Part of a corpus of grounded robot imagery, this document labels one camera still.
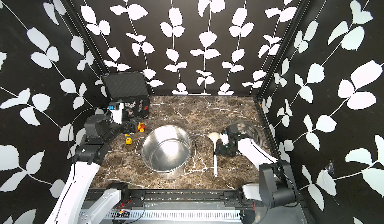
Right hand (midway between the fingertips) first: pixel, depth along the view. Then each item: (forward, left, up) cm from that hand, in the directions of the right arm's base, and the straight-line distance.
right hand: (217, 150), depth 87 cm
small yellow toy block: (+6, +56, -1) cm, 56 cm away
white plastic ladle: (+9, +1, 0) cm, 9 cm away
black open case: (+44, +63, +8) cm, 77 cm away
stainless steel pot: (+1, +32, -3) cm, 32 cm away
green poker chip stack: (+38, +71, +2) cm, 81 cm away
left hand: (+6, +44, +27) cm, 52 cm away
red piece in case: (+34, +51, -2) cm, 62 cm away
